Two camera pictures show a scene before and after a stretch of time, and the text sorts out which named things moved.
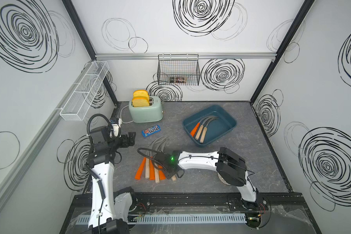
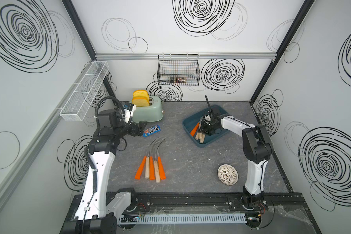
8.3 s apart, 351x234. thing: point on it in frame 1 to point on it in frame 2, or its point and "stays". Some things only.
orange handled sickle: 193,131 stays
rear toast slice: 142,93 stays
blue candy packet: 150,130 stays
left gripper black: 125,144 to 133,132
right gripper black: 167,176 to 203,128
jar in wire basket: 178,80 stays
